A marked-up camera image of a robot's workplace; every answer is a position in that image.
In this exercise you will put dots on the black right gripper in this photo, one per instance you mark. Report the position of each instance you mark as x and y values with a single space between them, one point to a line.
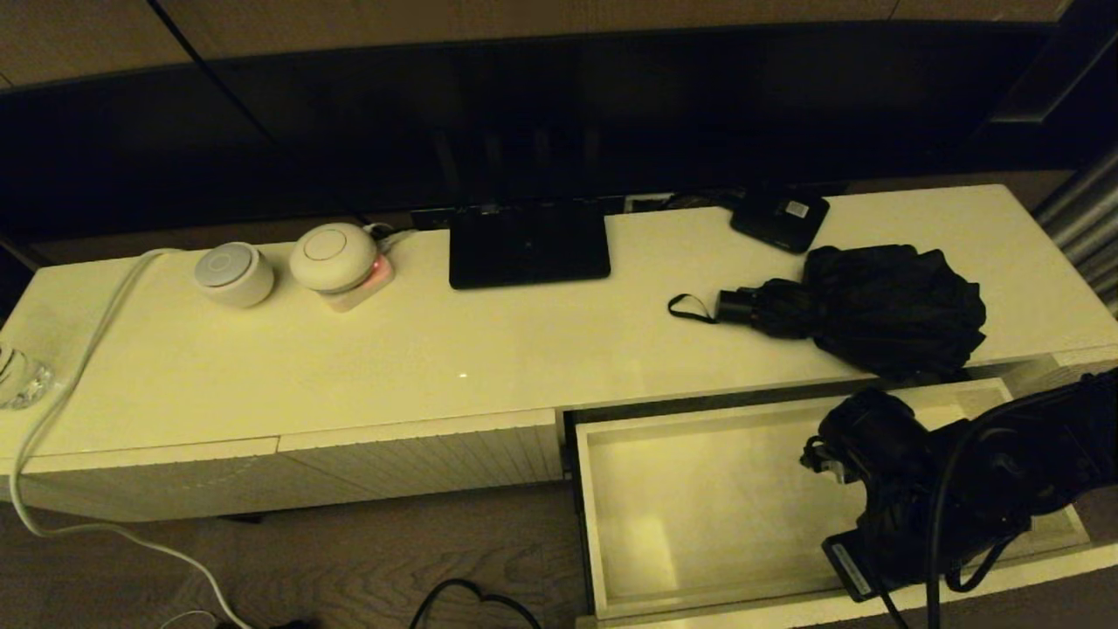
900 542

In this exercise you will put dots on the cream white ribbed drawer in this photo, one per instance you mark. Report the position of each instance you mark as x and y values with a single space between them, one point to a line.
699 507

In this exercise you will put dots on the black umbrella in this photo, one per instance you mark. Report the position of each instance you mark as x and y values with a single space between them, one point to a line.
873 306

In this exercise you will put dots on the white TV cabinet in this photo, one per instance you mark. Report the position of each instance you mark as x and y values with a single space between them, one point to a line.
437 349

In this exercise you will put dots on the black set-top box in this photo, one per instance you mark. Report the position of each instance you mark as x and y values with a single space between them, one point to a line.
776 223

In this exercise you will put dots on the silver ribbed column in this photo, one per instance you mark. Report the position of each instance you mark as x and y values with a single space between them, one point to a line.
1083 227

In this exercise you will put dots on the wide ribbed cabinet front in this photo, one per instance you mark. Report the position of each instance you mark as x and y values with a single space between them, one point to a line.
419 459

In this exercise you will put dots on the large black television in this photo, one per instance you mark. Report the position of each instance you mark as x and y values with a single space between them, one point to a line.
524 114

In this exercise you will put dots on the white power strip red light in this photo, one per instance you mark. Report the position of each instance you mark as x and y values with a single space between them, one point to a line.
367 294

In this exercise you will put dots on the white round dome device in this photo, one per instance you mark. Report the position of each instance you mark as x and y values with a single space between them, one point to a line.
332 258

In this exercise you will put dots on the white speaker grey top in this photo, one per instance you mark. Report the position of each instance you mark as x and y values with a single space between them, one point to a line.
233 275

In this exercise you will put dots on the plain cream cabinet front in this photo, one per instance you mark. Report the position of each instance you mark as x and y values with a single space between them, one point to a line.
148 485

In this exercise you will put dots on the clear glass object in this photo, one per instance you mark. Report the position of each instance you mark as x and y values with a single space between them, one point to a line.
22 380

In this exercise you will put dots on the black television base plate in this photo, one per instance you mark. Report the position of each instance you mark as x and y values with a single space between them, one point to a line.
528 249

